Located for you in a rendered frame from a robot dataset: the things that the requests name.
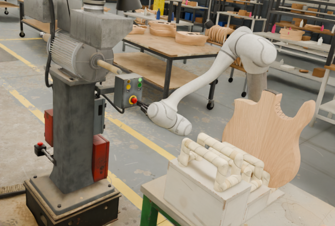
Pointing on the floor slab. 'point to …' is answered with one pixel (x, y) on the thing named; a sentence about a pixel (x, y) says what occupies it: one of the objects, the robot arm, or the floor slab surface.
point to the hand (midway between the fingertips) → (140, 104)
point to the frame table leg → (148, 213)
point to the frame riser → (81, 216)
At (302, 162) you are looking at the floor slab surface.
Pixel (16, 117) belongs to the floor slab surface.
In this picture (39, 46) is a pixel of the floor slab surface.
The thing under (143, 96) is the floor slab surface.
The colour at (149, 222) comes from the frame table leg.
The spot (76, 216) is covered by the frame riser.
